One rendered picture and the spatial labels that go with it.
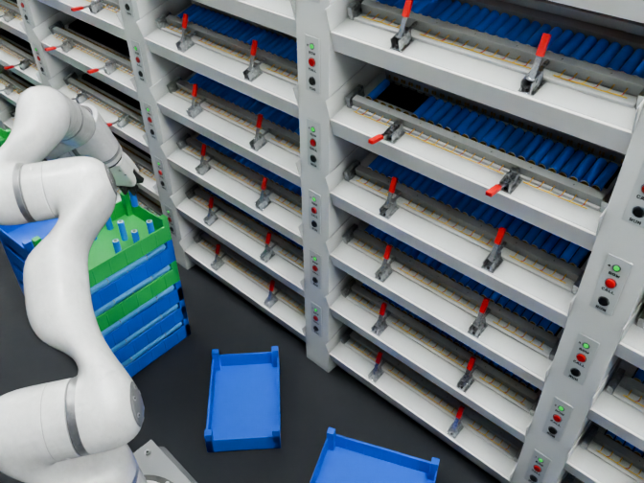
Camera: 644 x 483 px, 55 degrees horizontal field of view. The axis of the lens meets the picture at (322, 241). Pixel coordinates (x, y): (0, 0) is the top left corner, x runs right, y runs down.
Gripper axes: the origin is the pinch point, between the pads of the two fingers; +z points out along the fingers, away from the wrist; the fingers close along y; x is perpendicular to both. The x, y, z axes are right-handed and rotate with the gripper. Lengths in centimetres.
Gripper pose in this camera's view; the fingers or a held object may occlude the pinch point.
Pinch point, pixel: (128, 187)
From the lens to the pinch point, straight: 179.5
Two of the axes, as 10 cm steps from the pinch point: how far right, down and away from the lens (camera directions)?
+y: 9.8, 1.2, -1.5
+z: 0.8, 4.4, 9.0
